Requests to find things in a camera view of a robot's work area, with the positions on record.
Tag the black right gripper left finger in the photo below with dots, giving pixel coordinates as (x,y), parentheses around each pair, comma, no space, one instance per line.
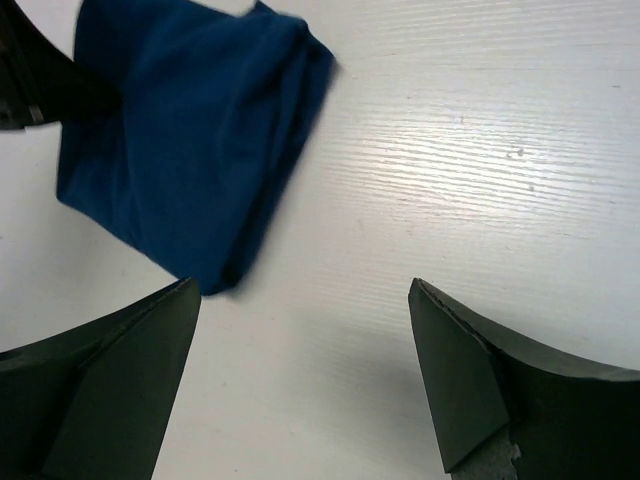
(94,402)

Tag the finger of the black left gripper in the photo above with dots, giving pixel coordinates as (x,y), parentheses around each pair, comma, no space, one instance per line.
(40,84)

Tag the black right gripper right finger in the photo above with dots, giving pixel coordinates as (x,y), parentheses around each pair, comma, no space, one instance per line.
(505,406)

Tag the blue t shirt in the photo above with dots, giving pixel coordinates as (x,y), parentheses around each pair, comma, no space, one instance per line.
(215,112)

